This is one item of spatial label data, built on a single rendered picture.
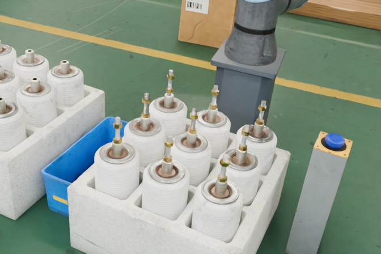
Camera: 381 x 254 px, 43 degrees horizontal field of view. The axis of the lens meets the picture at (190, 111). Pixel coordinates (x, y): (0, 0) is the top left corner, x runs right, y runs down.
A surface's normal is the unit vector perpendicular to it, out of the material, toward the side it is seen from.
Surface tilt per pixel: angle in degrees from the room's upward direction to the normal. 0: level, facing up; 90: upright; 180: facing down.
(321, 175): 90
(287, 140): 0
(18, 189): 90
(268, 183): 0
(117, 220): 90
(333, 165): 90
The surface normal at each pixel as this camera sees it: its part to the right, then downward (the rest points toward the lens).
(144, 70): 0.09, -0.85
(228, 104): -0.31, 0.47
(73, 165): 0.91, 0.26
